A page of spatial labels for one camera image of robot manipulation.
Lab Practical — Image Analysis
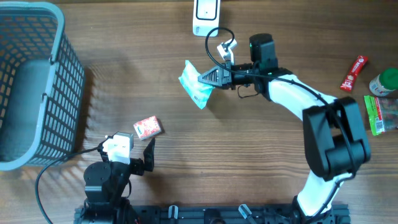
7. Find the camera black cable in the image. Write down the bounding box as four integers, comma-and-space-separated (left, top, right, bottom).
204, 27, 357, 218
34, 146, 103, 224

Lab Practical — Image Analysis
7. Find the right camera black cable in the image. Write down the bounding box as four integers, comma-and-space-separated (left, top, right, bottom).
204, 27, 357, 218

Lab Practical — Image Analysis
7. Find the left camera black cable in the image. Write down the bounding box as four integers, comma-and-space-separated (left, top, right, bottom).
34, 146, 103, 224

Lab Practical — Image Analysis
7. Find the green lid white jar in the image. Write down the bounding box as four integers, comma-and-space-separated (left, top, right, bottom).
369, 68, 397, 96

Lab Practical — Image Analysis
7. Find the mint green wipes pack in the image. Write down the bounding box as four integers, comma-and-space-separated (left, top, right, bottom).
178, 60, 214, 110

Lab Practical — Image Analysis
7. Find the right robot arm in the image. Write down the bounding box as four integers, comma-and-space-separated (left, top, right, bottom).
197, 34, 371, 223

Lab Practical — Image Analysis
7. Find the red Nescafe sachet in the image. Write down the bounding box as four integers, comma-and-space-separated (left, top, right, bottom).
340, 55, 368, 92

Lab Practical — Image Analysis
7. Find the white barcode scanner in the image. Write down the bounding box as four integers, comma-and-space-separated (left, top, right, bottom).
192, 0, 221, 37

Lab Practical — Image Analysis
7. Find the green snack bag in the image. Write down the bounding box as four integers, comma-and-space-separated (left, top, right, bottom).
364, 95, 397, 136

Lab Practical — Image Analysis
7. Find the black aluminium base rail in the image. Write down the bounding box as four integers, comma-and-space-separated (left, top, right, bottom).
73, 204, 351, 224

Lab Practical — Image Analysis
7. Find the grey plastic mesh basket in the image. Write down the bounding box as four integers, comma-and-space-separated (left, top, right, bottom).
1, 1, 86, 171

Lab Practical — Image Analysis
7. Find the red white small packet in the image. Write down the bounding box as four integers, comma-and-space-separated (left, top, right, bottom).
133, 116, 162, 140

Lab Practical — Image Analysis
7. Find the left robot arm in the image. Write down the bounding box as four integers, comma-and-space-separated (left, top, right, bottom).
73, 138, 155, 224

